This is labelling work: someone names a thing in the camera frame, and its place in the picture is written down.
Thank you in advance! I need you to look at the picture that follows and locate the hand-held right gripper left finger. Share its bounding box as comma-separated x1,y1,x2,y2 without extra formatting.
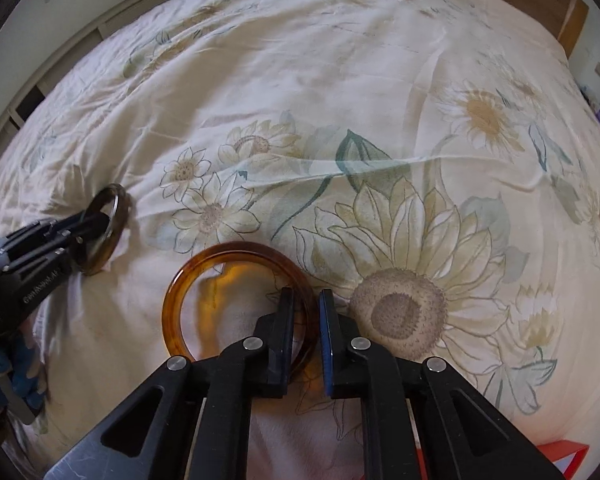
42,287,296,480

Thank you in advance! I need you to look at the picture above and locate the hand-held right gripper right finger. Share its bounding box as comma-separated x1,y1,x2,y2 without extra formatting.
318,288,566,480

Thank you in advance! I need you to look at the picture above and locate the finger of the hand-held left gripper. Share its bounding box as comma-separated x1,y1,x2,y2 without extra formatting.
2,236,88,277
0,211,112,261

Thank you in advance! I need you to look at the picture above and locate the dark brown bangle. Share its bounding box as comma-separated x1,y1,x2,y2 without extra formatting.
75,184,131,276

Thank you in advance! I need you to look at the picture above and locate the amber resin bangle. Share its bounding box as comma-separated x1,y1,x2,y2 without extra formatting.
161,242,326,376

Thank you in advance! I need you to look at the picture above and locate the red box with white inside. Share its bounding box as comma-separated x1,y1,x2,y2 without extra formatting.
537,440,591,480

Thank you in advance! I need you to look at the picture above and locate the person's left hand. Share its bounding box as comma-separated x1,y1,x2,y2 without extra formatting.
0,330,48,413

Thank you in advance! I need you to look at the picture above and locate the floral bed sheet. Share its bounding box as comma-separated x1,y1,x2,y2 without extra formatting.
0,0,600,480

